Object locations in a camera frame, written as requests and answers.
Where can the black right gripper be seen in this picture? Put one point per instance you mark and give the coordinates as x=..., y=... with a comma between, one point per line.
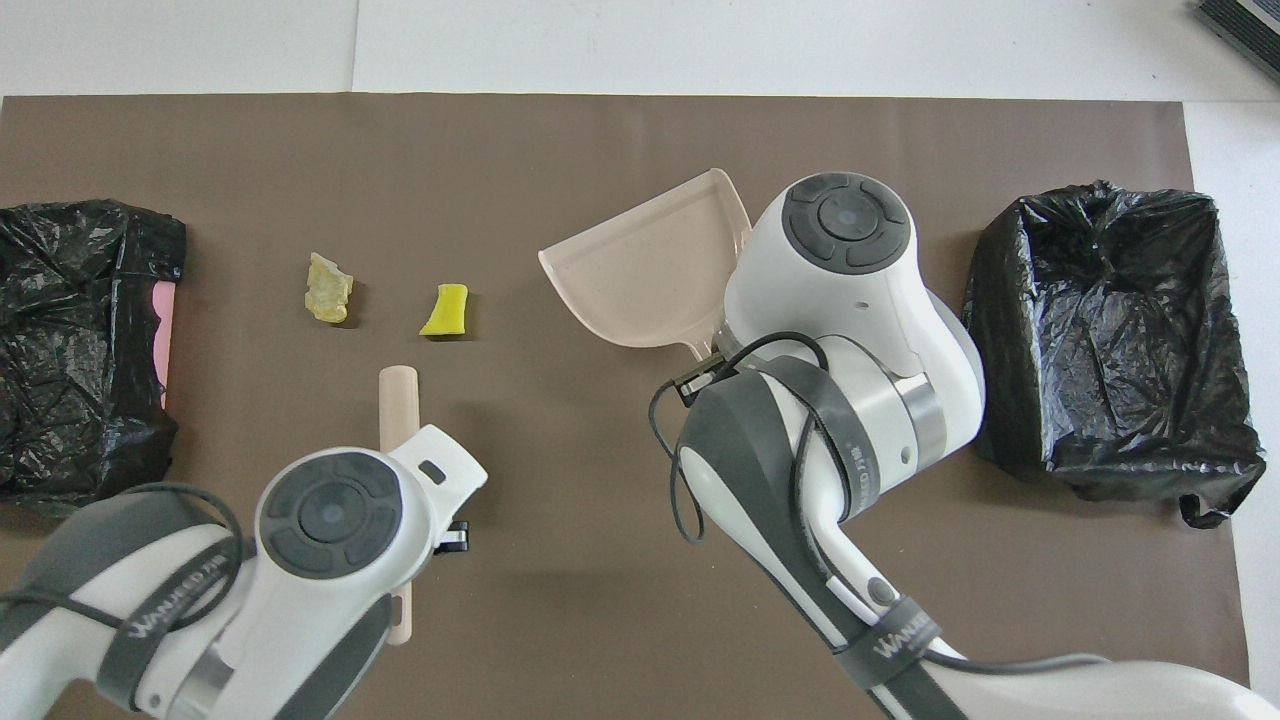
x=718, y=350

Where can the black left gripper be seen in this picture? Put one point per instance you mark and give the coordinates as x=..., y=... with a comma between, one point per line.
x=454, y=537

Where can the pale pink plastic dustpan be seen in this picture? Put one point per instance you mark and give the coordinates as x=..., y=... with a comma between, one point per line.
x=640, y=270

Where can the beige brush with black bristles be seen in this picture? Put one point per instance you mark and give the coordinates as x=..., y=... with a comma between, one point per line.
x=398, y=400

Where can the small yellow sponge piece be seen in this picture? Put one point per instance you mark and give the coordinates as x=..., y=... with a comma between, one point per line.
x=445, y=312

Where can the pale crusty bread piece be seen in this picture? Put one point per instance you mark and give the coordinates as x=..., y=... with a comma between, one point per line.
x=328, y=290

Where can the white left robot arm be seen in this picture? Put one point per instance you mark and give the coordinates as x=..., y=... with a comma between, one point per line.
x=330, y=520

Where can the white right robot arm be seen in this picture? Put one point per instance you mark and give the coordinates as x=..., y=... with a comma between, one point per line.
x=850, y=230

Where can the pink bin with black bag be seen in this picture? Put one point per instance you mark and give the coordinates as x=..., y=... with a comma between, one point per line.
x=70, y=350

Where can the brown table mat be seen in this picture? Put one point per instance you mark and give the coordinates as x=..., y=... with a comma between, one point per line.
x=600, y=150

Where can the dark ribbed device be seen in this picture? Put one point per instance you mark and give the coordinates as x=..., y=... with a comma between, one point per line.
x=1245, y=30

